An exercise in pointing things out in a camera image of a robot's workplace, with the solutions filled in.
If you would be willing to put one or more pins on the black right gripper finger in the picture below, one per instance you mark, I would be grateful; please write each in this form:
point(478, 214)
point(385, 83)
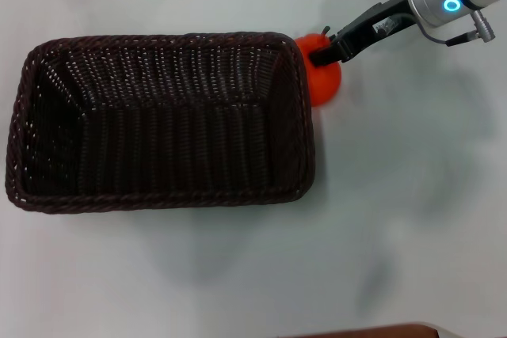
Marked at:
point(326, 56)
point(334, 37)

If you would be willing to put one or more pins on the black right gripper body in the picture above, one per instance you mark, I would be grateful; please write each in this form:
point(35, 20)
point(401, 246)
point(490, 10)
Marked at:
point(372, 29)

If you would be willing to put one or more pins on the red plastic pear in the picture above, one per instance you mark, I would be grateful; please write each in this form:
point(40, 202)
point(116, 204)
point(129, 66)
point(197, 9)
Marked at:
point(322, 82)

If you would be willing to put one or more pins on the black woven rectangular basket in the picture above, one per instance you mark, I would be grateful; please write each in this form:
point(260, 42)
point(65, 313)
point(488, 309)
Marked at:
point(166, 136)

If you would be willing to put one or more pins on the brown rounded object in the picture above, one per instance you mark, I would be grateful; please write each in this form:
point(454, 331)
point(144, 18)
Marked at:
point(380, 332)

